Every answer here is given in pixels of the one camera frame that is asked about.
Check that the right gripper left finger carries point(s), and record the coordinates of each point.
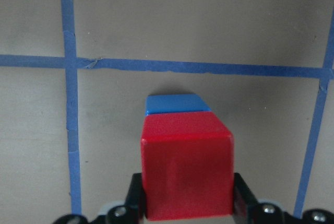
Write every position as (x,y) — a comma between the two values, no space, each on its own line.
(131,210)

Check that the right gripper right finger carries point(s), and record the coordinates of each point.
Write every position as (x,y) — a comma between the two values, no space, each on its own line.
(248,209)

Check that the red wooden block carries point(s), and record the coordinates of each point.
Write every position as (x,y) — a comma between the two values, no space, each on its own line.
(187,166)

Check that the blue wooden block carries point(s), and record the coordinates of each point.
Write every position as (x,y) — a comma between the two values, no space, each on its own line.
(158,104)

